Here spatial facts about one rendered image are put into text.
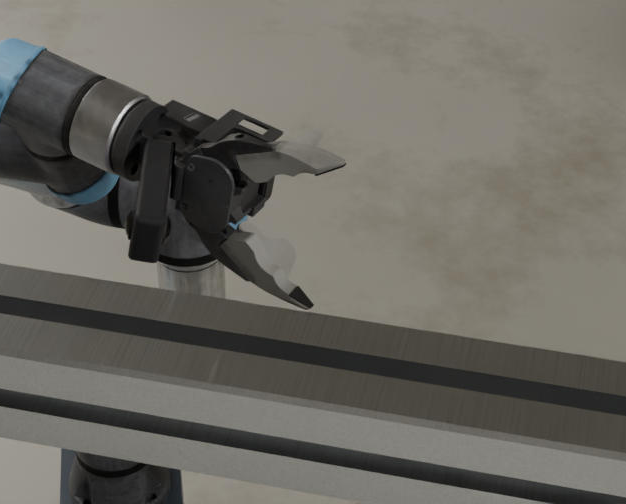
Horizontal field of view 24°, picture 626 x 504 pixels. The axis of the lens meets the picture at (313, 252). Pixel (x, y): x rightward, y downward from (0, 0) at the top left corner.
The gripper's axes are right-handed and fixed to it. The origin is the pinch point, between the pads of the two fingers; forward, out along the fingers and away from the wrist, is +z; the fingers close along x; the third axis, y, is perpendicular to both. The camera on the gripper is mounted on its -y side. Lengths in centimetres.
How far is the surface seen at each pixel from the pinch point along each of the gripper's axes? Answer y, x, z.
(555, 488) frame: -58, -41, 30
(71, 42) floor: 221, 146, -171
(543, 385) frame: -57, -43, 28
